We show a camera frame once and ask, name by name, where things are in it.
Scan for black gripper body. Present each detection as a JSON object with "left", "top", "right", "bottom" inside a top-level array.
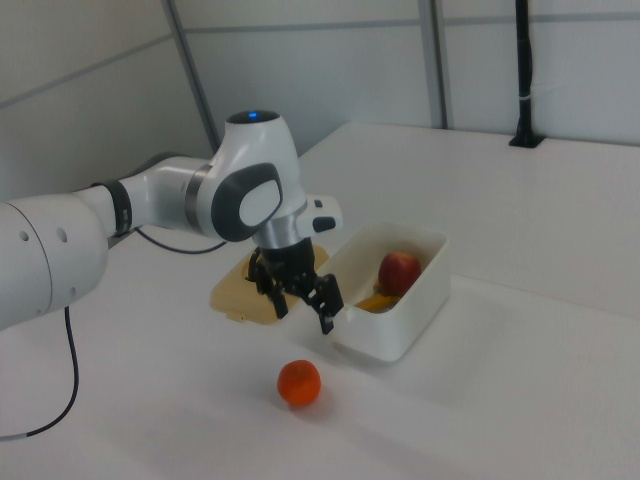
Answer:
[{"left": 256, "top": 238, "right": 320, "bottom": 287}]

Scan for red apple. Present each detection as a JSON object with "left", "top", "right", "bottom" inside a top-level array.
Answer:
[{"left": 377, "top": 250, "right": 423, "bottom": 298}]

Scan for white plastic container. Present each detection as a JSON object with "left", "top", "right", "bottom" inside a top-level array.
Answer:
[{"left": 329, "top": 219, "right": 452, "bottom": 366}]

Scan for orange fruit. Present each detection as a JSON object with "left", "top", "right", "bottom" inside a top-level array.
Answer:
[{"left": 276, "top": 358, "right": 322, "bottom": 406}]

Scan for beige plastic lid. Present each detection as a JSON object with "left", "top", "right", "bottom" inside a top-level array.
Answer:
[{"left": 209, "top": 243, "right": 332, "bottom": 325}]

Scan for large orange C-clamp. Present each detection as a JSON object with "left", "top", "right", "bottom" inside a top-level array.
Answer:
[{"left": 354, "top": 283, "right": 402, "bottom": 315}]

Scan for black pole with base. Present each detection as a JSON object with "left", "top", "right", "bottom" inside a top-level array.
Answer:
[{"left": 508, "top": 0, "right": 545, "bottom": 149}]

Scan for grey partition post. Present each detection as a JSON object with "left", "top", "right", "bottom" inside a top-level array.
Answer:
[
  {"left": 428, "top": 0, "right": 457, "bottom": 130},
  {"left": 163, "top": 0, "right": 222, "bottom": 157}
]

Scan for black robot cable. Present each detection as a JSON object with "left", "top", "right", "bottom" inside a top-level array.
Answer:
[{"left": 0, "top": 225, "right": 231, "bottom": 442}]

